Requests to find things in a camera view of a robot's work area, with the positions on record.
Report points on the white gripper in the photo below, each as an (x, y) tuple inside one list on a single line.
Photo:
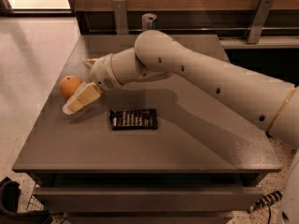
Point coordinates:
[(101, 71)]

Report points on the orange fruit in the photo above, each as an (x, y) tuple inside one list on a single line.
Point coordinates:
[(68, 85)]

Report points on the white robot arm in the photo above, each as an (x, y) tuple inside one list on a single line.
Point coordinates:
[(269, 103)]

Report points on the black snack bar wrapper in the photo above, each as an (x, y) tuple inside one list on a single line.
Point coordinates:
[(137, 119)]

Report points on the silver blue drink can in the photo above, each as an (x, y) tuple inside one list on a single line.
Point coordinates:
[(149, 21)]

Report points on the grey drawer front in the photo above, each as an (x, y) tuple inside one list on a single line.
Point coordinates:
[(102, 200)]

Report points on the black bag on floor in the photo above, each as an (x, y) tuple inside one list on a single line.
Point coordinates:
[(9, 201)]

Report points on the grey side shelf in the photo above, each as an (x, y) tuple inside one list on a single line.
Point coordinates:
[(265, 42)]

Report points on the left metal bracket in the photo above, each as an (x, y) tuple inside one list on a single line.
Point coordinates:
[(120, 15)]

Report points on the metal bracket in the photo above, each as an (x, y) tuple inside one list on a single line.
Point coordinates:
[(120, 15), (259, 18)]

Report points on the wire basket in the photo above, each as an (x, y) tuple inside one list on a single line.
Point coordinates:
[(34, 204)]

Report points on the right metal bracket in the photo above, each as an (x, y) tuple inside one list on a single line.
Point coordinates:
[(259, 18)]

